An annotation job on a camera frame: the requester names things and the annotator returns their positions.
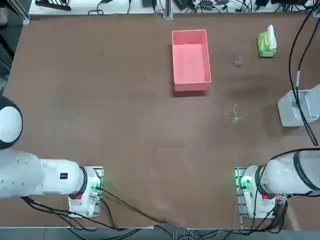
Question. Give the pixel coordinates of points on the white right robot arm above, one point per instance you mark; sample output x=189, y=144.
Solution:
x=280, y=175

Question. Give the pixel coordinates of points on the small glass beaker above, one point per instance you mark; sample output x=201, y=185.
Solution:
x=239, y=62

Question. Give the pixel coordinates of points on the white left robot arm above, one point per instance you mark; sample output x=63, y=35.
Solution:
x=20, y=175

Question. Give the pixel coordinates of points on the aluminium post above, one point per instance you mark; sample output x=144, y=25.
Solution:
x=167, y=10

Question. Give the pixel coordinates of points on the large glass beaker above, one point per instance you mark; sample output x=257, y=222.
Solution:
x=235, y=118

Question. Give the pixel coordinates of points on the green tissue pack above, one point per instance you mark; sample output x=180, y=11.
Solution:
x=265, y=51

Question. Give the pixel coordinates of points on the pink plastic bin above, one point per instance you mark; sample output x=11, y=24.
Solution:
x=190, y=62

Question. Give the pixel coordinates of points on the black power adapter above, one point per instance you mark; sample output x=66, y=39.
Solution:
x=149, y=3
x=182, y=4

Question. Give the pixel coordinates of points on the aluminium frame rail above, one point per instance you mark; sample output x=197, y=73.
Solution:
x=19, y=11

